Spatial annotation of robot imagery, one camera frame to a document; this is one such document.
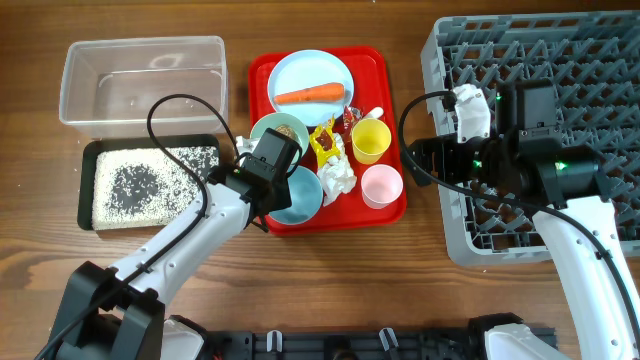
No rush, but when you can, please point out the blue bowl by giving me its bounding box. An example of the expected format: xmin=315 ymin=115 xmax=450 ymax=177
xmin=269 ymin=166 xmax=323 ymax=225

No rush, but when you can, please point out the brown food lump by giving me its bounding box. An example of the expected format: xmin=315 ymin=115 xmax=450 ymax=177
xmin=276 ymin=125 xmax=298 ymax=141

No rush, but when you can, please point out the white tissue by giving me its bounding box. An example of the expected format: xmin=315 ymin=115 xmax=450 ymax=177
xmin=317 ymin=134 xmax=357 ymax=207

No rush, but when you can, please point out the green bowl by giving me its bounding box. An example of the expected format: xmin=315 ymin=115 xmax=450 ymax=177
xmin=250 ymin=112 xmax=309 ymax=155

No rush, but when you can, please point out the yellow snack wrapper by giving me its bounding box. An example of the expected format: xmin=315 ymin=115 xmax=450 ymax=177
xmin=310 ymin=117 xmax=341 ymax=168

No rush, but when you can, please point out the red snack wrapper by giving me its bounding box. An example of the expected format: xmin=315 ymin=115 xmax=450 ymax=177
xmin=341 ymin=106 xmax=362 ymax=144

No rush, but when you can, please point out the orange carrot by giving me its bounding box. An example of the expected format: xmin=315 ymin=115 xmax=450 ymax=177
xmin=274 ymin=82 xmax=346 ymax=105

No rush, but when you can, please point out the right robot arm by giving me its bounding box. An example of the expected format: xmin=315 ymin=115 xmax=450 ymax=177
xmin=397 ymin=79 xmax=639 ymax=359

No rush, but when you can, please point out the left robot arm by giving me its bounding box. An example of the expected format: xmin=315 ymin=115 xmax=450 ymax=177
xmin=38 ymin=159 xmax=291 ymax=359

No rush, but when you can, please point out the black waste tray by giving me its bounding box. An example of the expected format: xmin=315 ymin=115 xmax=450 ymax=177
xmin=77 ymin=134 xmax=219 ymax=231

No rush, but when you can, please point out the grey dishwasher rack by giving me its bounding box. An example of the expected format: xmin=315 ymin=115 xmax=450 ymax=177
xmin=420 ymin=11 xmax=639 ymax=266

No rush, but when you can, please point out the pink plastic cup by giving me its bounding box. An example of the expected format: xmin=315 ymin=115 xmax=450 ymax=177
xmin=361 ymin=164 xmax=404 ymax=209

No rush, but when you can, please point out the yellow plastic cup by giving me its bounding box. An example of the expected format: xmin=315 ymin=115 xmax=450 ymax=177
xmin=351 ymin=118 xmax=392 ymax=165

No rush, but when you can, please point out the red plastic tray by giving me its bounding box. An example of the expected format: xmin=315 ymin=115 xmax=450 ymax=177
xmin=248 ymin=46 xmax=407 ymax=236

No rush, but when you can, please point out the white plastic spoon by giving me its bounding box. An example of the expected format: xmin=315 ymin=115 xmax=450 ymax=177
xmin=363 ymin=107 xmax=384 ymax=119

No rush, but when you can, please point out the light blue plate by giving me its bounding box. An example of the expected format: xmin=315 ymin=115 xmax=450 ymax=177
xmin=267 ymin=50 xmax=355 ymax=127

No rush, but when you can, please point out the clear plastic bin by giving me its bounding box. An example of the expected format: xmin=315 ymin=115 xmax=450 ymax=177
xmin=59 ymin=36 xmax=231 ymax=138

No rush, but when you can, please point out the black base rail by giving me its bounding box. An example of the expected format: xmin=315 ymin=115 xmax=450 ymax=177
xmin=200 ymin=328 xmax=480 ymax=360

